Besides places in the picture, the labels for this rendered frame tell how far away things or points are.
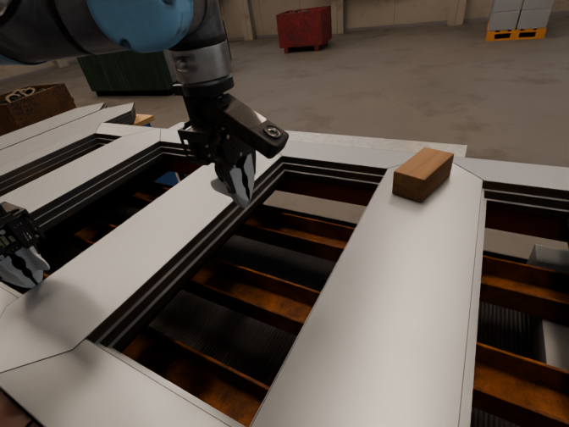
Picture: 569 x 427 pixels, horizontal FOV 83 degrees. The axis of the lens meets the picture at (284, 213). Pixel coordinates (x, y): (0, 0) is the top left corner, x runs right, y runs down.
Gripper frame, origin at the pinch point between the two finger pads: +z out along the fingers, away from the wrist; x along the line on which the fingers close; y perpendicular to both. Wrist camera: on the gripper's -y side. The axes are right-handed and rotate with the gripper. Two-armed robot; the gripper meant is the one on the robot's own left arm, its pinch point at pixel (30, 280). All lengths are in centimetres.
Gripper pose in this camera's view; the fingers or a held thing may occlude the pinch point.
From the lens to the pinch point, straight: 69.2
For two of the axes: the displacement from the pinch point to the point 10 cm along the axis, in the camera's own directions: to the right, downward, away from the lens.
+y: 8.8, 1.9, -4.4
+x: 4.7, -5.6, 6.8
